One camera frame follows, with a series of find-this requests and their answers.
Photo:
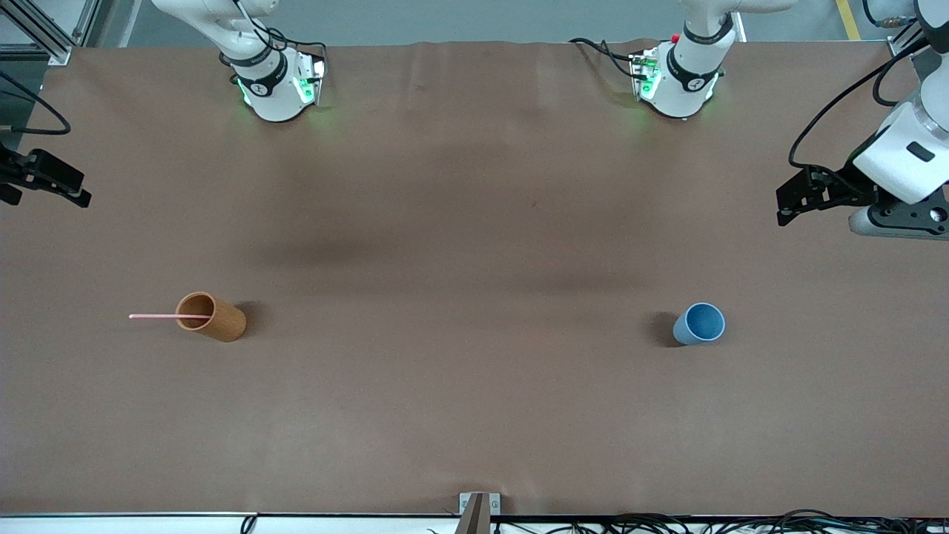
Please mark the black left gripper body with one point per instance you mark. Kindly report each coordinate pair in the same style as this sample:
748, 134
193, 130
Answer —
843, 188

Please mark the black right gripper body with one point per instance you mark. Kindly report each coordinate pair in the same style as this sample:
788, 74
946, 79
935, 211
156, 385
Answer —
15, 172

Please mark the pink chopstick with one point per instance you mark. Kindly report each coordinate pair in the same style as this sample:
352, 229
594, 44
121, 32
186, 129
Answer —
156, 317

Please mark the blue plastic cup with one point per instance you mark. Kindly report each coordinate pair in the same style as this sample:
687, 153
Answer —
700, 324

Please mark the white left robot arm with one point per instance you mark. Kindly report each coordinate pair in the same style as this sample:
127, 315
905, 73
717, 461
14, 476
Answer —
686, 81

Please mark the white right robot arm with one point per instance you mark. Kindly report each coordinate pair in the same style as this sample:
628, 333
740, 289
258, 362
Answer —
267, 96

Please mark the brown wooden cup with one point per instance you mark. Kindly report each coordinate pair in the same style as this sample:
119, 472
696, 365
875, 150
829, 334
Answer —
222, 322

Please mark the yellow floor tape strip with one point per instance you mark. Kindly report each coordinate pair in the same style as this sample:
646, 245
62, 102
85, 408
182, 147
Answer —
849, 21

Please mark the brown table cover sheet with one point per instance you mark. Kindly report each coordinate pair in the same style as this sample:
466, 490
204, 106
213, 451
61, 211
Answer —
460, 400

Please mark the aluminium frame profile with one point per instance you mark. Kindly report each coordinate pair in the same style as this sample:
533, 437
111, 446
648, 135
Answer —
44, 33

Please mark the green lit left base plate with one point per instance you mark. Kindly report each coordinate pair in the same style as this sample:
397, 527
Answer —
646, 78

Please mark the metal camera post bracket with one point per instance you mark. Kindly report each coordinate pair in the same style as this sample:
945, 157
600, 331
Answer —
478, 512

